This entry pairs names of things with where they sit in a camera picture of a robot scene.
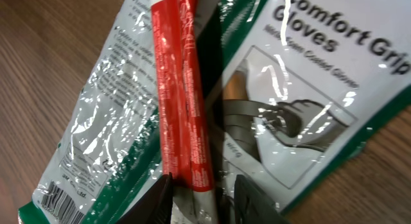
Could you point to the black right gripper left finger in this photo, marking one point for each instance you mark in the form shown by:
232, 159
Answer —
155, 206

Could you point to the green 3M gloves package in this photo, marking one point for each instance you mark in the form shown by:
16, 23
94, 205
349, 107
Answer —
291, 89

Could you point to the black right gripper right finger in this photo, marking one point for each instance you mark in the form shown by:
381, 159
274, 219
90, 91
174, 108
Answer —
252, 205

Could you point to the red snack packet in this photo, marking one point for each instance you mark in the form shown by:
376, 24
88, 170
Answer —
183, 132

